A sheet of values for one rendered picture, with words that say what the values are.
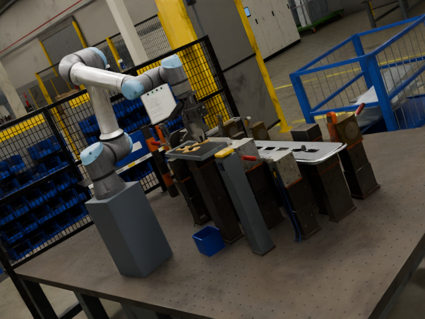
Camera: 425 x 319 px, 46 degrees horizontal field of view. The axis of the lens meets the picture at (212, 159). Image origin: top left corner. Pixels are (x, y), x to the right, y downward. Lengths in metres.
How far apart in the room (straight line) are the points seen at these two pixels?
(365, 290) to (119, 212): 1.13
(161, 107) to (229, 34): 2.69
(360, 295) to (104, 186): 1.22
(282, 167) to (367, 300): 0.62
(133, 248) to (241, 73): 3.99
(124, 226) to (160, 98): 1.40
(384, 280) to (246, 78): 4.60
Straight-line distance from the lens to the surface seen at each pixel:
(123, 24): 7.59
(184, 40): 3.64
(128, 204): 2.30
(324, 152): 2.03
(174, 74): 1.97
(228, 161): 1.94
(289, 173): 1.98
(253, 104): 6.08
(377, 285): 1.70
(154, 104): 3.46
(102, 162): 2.29
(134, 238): 2.32
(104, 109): 2.33
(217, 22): 5.92
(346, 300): 1.67
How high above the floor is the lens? 1.65
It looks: 15 degrees down
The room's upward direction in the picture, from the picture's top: 23 degrees counter-clockwise
